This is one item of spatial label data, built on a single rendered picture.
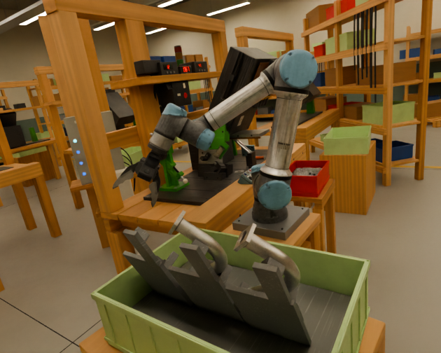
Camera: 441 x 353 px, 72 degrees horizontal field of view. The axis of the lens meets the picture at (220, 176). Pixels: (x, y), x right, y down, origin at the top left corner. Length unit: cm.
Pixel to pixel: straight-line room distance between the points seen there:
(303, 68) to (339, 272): 61
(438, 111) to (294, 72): 734
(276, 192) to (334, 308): 40
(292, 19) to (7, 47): 903
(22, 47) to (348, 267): 1219
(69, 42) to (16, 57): 1075
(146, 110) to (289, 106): 105
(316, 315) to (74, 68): 140
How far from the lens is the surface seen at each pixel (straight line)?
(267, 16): 1151
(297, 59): 103
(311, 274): 97
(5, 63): 1221
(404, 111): 427
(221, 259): 70
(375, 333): 96
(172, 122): 104
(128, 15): 195
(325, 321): 88
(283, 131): 105
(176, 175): 178
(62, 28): 166
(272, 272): 55
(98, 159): 165
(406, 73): 425
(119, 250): 181
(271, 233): 122
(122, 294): 100
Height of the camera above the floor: 144
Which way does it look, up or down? 16 degrees down
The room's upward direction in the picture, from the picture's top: 8 degrees counter-clockwise
